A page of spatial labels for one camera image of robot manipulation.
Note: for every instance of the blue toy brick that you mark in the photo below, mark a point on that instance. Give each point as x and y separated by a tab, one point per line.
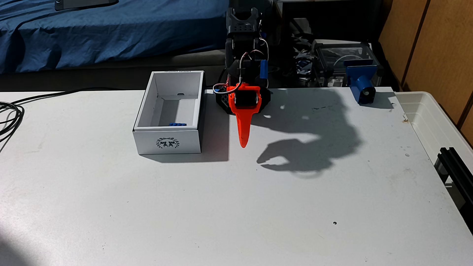
177	124

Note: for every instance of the white cardboard box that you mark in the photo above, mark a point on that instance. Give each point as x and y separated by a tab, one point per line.
168	142

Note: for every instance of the blue white electronic part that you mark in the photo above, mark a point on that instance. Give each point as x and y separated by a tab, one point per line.
303	64

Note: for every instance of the clear acrylic case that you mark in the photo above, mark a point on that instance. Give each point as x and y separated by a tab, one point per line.
332	55

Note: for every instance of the grey bed base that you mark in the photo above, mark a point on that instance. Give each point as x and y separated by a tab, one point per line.
111	74

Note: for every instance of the blue bed sheet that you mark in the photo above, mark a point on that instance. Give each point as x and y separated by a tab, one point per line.
111	33

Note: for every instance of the white plastic bin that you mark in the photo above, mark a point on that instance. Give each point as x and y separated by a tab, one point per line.
425	118

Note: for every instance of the dark flat device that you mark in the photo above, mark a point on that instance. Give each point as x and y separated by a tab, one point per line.
85	3

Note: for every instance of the wooden cabinet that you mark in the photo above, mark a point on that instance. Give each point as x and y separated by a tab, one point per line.
443	44

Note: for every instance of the black aluminium extrusion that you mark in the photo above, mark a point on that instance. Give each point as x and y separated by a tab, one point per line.
456	170

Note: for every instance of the blue printed clamp mount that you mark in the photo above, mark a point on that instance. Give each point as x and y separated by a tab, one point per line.
360	79

